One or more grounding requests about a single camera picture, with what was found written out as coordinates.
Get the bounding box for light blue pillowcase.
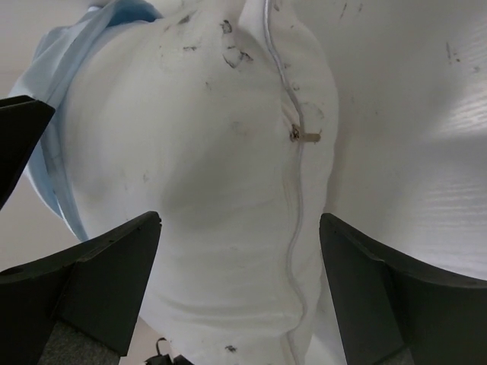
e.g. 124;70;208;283
9;1;162;242

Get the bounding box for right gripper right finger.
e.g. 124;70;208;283
320;214;486;365

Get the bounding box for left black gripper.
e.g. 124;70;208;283
0;96;55;205

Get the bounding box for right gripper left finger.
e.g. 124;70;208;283
1;211;161;364

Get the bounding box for white pillow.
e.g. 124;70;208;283
62;1;339;364

